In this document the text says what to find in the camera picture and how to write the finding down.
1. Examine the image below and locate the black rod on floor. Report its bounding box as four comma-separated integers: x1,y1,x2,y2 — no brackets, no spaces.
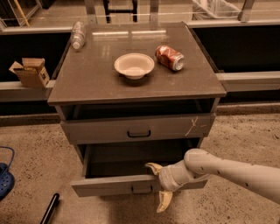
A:
40,192,60,224

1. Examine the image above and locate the black chair frame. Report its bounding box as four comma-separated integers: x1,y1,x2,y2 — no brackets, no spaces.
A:
102,0,138,24

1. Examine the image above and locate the red soda can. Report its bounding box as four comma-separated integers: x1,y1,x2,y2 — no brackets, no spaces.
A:
155,45,186,72

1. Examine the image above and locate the blue device with cable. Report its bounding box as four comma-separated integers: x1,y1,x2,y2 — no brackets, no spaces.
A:
0,146,15,200

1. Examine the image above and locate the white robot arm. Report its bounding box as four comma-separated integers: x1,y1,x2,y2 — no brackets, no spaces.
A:
145,148,280,213

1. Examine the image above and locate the open cardboard box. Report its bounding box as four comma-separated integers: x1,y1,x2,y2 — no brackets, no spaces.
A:
9,58,50,88

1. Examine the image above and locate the metal wire rack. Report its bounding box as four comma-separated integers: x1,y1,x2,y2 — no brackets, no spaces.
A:
0,0,42,28

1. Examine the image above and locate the grey drawer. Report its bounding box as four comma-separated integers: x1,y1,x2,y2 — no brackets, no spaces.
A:
61,113,215,144
72,139,200,197

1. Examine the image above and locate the clear plastic water bottle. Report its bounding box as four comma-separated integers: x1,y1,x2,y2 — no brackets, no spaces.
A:
71,21,86,50

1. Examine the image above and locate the grey top drawer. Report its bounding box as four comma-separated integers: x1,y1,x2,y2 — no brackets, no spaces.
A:
61,113,215,144

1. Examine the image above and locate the grey drawer cabinet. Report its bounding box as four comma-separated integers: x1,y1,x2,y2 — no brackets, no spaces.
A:
47,22,228,193

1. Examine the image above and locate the clear plastic bin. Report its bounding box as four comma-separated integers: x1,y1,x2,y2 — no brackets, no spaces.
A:
192,0,241,20

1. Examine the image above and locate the white paper bowl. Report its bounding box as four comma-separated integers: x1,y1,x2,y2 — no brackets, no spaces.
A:
114,53,155,80

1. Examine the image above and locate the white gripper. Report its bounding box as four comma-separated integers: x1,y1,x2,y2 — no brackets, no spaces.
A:
145,160,195,213

